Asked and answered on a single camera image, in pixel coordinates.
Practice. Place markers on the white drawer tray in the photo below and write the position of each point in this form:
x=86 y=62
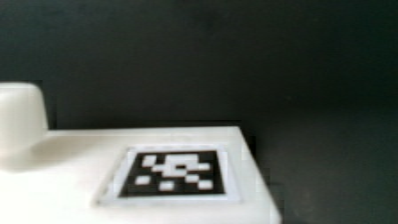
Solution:
x=123 y=176

